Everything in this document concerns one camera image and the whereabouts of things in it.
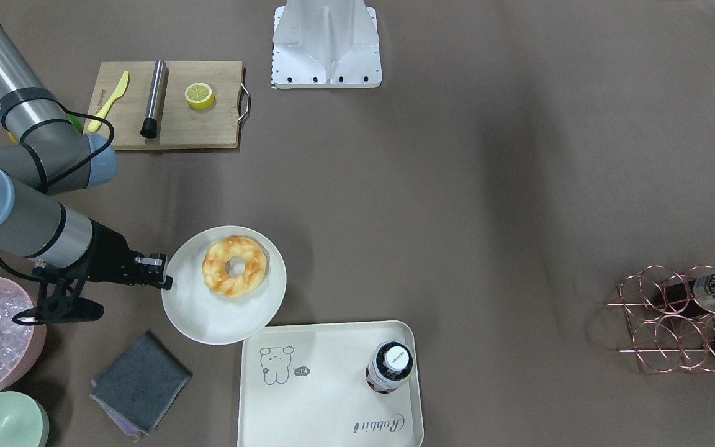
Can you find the steel cylinder black cap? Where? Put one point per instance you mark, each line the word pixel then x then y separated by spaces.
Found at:
pixel 152 120

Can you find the copper wire bottle rack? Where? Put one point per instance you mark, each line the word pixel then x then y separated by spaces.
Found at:
pixel 659 339

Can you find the cream rabbit tray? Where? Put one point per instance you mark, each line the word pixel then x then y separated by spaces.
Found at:
pixel 306 385

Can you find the yellow plastic knife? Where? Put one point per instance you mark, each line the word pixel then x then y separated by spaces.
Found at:
pixel 103 111

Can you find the green bowl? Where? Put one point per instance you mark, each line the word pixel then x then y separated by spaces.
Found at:
pixel 23 421

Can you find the green lime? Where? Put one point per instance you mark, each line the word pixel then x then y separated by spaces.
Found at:
pixel 75 122

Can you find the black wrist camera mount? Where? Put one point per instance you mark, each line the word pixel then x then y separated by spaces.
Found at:
pixel 59 298

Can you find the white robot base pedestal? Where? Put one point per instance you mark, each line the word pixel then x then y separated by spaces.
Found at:
pixel 325 45

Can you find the bamboo cutting board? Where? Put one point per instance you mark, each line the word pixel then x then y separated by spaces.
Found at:
pixel 182 127

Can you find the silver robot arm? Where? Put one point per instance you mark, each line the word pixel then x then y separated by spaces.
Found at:
pixel 52 157

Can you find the dark drink bottle on tray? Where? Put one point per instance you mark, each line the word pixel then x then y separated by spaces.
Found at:
pixel 390 366

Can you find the dark drink bottle in rack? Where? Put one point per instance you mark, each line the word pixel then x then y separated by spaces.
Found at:
pixel 694 299

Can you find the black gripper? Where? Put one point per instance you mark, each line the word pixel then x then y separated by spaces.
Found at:
pixel 108 252

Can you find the half lemon slice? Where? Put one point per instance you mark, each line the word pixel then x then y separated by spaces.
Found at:
pixel 199 96

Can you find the cream round plate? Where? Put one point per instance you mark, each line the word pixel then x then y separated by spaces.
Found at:
pixel 207 317

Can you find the grey folded cloth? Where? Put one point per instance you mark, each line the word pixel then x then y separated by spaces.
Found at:
pixel 137 389

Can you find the braided glazed donut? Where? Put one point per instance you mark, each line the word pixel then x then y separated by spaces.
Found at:
pixel 234 266

